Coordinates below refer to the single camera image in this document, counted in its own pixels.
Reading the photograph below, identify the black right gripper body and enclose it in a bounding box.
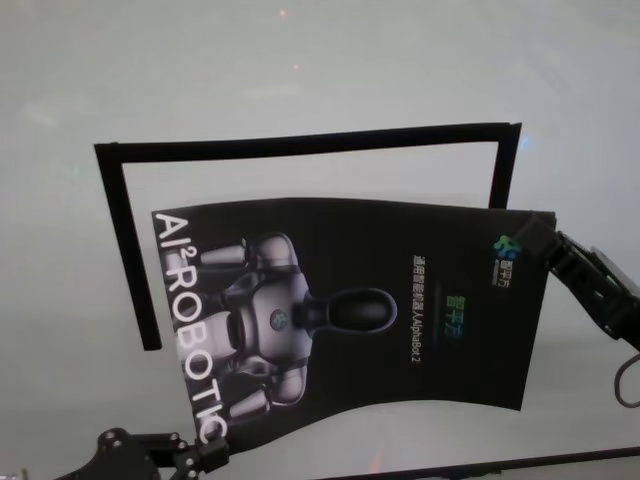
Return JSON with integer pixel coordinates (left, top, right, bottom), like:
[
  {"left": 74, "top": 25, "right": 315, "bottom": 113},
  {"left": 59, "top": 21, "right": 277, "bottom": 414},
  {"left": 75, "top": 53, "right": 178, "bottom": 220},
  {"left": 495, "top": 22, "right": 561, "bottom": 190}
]
[{"left": 562, "top": 244, "right": 640, "bottom": 351}]

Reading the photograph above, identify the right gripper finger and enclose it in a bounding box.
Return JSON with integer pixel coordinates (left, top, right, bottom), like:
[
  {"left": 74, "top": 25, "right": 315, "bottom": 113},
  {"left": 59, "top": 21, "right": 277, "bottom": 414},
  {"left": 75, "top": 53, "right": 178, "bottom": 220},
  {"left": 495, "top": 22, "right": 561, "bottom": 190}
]
[
  {"left": 514, "top": 211, "right": 589, "bottom": 264},
  {"left": 544, "top": 254, "right": 579, "bottom": 296}
]

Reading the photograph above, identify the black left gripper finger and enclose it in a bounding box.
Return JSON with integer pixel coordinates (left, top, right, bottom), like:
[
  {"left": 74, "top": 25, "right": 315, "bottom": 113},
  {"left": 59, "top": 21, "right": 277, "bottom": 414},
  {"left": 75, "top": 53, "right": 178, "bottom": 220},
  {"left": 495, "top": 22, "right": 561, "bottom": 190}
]
[
  {"left": 169, "top": 447, "right": 207, "bottom": 480},
  {"left": 130, "top": 430, "right": 230, "bottom": 464}
]

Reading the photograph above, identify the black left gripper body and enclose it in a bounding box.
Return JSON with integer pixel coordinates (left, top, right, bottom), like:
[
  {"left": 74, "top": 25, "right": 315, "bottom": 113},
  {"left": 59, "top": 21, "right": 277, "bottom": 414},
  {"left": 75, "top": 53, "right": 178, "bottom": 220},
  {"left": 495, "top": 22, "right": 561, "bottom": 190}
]
[{"left": 64, "top": 427, "right": 161, "bottom": 480}]

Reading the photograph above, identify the black robot print poster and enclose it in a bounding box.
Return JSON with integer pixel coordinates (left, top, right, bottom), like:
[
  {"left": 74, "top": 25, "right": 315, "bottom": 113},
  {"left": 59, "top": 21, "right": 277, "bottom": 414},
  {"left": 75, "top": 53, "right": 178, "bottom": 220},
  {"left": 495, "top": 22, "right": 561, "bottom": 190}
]
[{"left": 151, "top": 196, "right": 558, "bottom": 459}]

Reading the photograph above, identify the grey cable loop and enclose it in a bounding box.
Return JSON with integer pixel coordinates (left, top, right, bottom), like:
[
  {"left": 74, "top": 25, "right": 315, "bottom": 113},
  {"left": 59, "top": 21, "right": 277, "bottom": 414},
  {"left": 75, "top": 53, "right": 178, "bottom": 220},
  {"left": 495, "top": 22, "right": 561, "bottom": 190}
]
[{"left": 613, "top": 349, "right": 640, "bottom": 409}]

